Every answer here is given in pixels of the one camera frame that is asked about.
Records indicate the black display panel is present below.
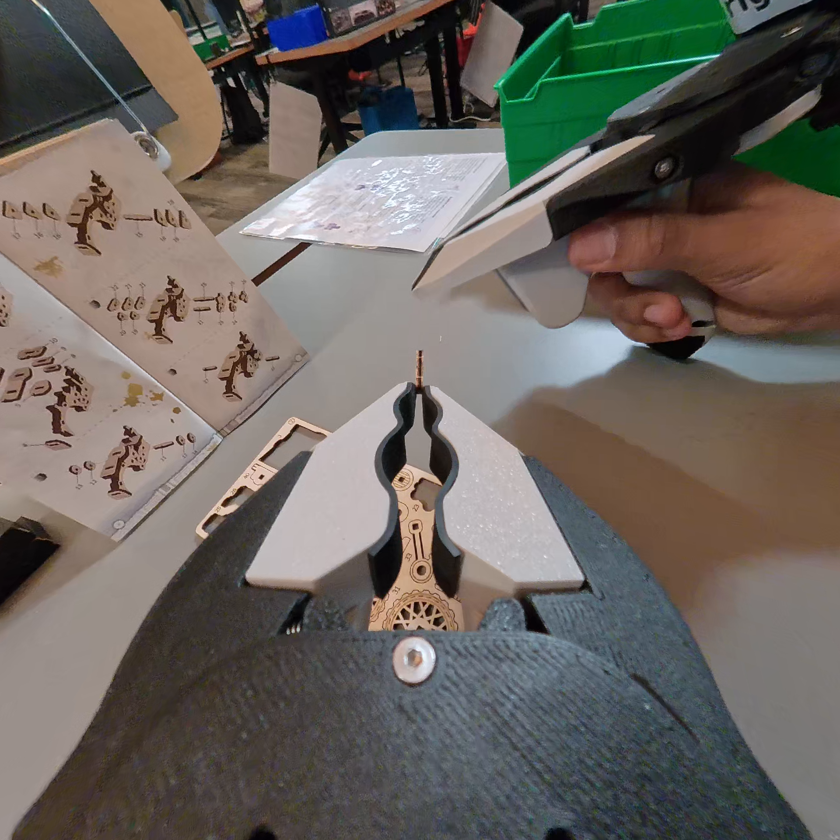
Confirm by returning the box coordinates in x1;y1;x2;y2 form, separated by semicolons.
0;0;179;160

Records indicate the long wooden workbench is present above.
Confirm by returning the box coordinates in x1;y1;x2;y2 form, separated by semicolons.
203;0;459;68

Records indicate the blue parts bin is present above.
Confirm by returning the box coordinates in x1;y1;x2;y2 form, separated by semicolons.
265;5;327;52

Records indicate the green plastic bin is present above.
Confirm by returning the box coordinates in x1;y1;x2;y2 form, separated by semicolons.
493;0;840;198

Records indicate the wooden parts sheet with cutouts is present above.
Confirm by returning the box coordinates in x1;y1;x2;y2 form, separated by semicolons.
194;417;333;543

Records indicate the laminated paper sheet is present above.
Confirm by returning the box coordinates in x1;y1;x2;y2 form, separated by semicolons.
239;153;510;256

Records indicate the white round holder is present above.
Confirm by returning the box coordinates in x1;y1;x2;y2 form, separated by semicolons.
127;130;173;170

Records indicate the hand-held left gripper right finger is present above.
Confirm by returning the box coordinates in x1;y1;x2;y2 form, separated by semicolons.
423;385;586;624

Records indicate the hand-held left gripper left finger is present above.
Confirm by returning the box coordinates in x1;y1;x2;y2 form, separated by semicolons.
243;383;417;622

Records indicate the grey desk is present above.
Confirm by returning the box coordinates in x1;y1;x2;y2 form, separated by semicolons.
0;128;840;840

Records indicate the assembly instruction booklet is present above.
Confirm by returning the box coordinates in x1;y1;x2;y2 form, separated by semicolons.
0;119;311;543

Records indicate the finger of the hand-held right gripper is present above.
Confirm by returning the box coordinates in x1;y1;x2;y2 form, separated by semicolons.
410;136;655;295
497;120;615;198

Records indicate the blue crate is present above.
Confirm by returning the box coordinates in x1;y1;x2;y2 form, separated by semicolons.
358;86;421;137

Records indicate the person's right hand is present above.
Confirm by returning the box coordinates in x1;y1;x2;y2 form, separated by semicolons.
566;164;840;346

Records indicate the curved plywood board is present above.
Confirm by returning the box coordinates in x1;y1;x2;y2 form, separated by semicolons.
89;0;225;187

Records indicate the white board panel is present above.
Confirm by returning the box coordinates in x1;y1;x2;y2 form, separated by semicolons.
269;82;324;180
459;0;524;108

